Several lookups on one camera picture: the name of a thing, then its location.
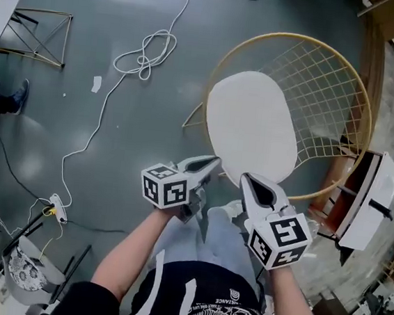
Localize black white patterned seat pad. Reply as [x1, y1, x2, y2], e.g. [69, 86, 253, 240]
[6, 245, 52, 294]

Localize long black floor cable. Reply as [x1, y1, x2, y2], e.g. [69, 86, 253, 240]
[0, 120, 141, 236]

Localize white paper scrap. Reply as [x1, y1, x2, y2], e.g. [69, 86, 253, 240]
[90, 74, 103, 94]

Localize white power strip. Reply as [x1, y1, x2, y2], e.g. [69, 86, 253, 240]
[46, 193, 71, 225]

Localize person's right forearm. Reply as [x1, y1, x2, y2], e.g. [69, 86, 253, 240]
[263, 261, 328, 315]

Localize person's black printed shirt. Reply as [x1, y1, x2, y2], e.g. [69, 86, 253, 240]
[45, 245, 290, 315]

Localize white round table gold base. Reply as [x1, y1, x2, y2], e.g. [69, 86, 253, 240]
[0, 0, 76, 72]

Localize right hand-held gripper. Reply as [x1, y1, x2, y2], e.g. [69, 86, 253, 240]
[231, 172, 320, 275]

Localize white power cable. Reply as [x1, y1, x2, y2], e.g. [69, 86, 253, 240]
[56, 0, 194, 221]

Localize yellow cable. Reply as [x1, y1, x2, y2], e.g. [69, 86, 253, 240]
[37, 205, 67, 262]

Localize person's left forearm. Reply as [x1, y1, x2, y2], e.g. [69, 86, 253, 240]
[89, 198, 182, 307]

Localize black faucet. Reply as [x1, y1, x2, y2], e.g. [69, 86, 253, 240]
[366, 197, 394, 222]

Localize person's blue jeans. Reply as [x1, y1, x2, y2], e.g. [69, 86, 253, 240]
[148, 191, 279, 294]

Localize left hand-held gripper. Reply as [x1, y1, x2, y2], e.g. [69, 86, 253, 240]
[136, 148, 223, 227]

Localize gold wire chair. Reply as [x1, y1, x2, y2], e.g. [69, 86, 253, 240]
[175, 22, 382, 209]

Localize grey chair black legs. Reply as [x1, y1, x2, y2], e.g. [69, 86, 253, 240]
[0, 208, 96, 315]

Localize wooden slatted bench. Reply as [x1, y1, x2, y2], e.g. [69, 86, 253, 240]
[354, 12, 391, 152]

